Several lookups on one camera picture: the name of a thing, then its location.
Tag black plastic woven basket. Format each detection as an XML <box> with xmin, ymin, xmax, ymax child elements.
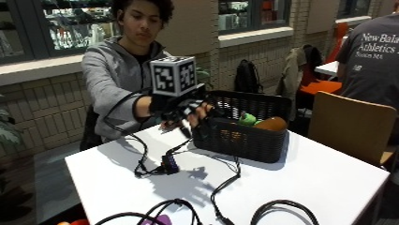
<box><xmin>190</xmin><ymin>89</ymin><xmax>293</xmax><ymax>164</ymax></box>

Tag grey framed window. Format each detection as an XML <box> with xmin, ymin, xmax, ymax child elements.
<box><xmin>0</xmin><ymin>0</ymin><xmax>122</xmax><ymax>65</ymax></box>
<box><xmin>216</xmin><ymin>0</ymin><xmax>293</xmax><ymax>36</ymax></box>

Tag black cable from glove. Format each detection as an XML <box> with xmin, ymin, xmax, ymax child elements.
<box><xmin>102</xmin><ymin>87</ymin><xmax>166</xmax><ymax>178</ymax></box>

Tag long thin black cable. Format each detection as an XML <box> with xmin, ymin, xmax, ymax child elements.
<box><xmin>209</xmin><ymin>155</ymin><xmax>243</xmax><ymax>225</ymax></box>

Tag purple object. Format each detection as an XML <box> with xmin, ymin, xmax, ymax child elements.
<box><xmin>140</xmin><ymin>214</ymin><xmax>173</xmax><ymax>225</ymax></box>

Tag beige jacket on chair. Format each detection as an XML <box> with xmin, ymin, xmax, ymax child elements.
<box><xmin>275</xmin><ymin>46</ymin><xmax>310</xmax><ymax>101</ymax></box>

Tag orange chair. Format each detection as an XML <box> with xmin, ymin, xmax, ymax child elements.
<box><xmin>298</xmin><ymin>22</ymin><xmax>350</xmax><ymax>97</ymax></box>

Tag black cable bundle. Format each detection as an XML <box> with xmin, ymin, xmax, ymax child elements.
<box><xmin>93</xmin><ymin>198</ymin><xmax>205</xmax><ymax>225</ymax></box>

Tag black backpack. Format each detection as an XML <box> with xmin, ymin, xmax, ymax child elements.
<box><xmin>233</xmin><ymin>59</ymin><xmax>265</xmax><ymax>94</ymax></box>

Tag red orange object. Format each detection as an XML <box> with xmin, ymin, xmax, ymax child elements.
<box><xmin>56</xmin><ymin>218</ymin><xmax>91</xmax><ymax>225</ymax></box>

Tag white cube with black markers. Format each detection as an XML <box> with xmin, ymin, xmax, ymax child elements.
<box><xmin>149</xmin><ymin>55</ymin><xmax>198</xmax><ymax>98</ymax></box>

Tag green potted plant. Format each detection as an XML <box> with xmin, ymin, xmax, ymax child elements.
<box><xmin>0</xmin><ymin>93</ymin><xmax>24</xmax><ymax>151</ymax></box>

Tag small black cable hub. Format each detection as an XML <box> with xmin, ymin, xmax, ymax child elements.
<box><xmin>161</xmin><ymin>153</ymin><xmax>181</xmax><ymax>175</ymax></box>

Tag wooden chair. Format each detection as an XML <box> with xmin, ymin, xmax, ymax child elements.
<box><xmin>307</xmin><ymin>90</ymin><xmax>399</xmax><ymax>168</ymax></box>

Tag green soft toy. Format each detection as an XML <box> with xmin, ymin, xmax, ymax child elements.
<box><xmin>237</xmin><ymin>112</ymin><xmax>262</xmax><ymax>128</ymax></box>

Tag thick black looped cable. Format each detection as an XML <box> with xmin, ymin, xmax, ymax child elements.
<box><xmin>249</xmin><ymin>199</ymin><xmax>321</xmax><ymax>225</ymax></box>

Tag orange brown round toy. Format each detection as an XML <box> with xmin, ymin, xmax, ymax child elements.
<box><xmin>253</xmin><ymin>116</ymin><xmax>290</xmax><ymax>132</ymax></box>

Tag short black cable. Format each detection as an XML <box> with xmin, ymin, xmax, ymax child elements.
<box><xmin>165</xmin><ymin>137</ymin><xmax>194</xmax><ymax>158</ymax></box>

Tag the person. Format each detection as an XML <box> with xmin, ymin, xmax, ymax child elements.
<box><xmin>80</xmin><ymin>0</ymin><xmax>210</xmax><ymax>152</ymax></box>

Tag white background table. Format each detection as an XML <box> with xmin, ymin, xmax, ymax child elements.
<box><xmin>314</xmin><ymin>60</ymin><xmax>342</xmax><ymax>77</ymax></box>

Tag small green plant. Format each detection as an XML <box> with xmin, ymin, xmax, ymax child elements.
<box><xmin>194</xmin><ymin>66</ymin><xmax>213</xmax><ymax>90</ymax></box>

